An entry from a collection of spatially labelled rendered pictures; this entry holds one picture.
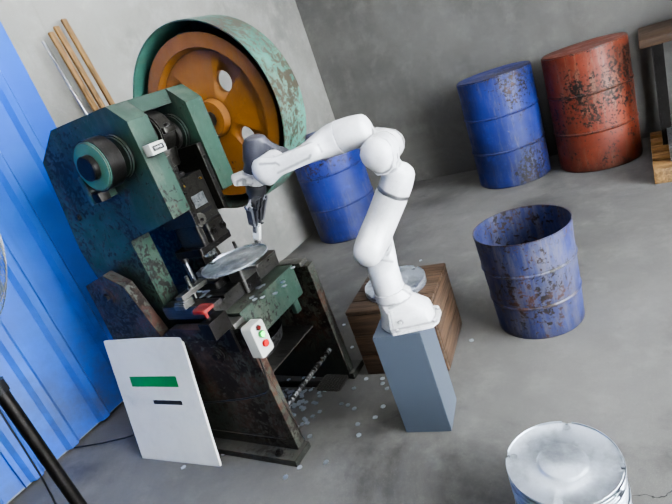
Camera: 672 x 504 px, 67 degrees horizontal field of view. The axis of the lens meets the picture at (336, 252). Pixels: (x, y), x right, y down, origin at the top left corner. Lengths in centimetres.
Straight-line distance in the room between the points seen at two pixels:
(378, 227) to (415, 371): 57
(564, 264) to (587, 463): 98
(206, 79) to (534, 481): 193
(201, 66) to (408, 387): 158
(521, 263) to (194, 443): 160
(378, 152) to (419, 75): 351
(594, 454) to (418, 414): 70
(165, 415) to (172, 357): 32
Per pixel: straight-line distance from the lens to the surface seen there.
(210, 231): 208
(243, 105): 229
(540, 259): 223
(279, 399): 209
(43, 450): 200
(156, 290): 226
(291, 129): 216
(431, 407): 201
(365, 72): 524
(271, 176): 171
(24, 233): 306
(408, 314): 181
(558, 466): 155
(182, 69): 246
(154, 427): 259
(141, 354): 242
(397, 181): 162
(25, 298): 302
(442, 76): 498
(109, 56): 366
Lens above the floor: 139
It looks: 20 degrees down
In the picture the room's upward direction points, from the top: 20 degrees counter-clockwise
